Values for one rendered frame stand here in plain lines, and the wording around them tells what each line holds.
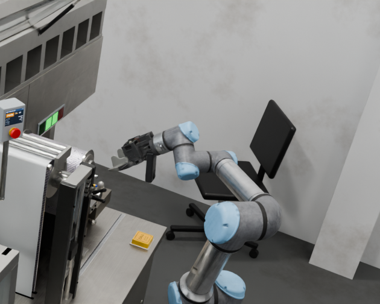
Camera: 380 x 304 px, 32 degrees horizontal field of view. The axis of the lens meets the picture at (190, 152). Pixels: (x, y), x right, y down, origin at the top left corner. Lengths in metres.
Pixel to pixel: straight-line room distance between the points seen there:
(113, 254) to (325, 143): 2.14
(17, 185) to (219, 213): 0.68
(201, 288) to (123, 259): 0.57
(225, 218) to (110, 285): 0.76
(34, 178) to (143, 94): 2.60
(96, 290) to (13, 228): 0.41
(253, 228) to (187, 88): 2.70
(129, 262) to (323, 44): 2.13
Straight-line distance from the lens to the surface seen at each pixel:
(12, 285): 1.47
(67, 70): 2.92
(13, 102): 1.80
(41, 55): 2.64
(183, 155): 2.19
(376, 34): 4.12
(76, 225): 2.16
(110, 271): 2.53
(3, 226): 2.26
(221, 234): 1.85
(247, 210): 1.87
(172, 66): 4.48
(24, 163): 2.10
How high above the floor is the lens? 2.48
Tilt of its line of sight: 27 degrees down
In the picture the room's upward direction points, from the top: 13 degrees clockwise
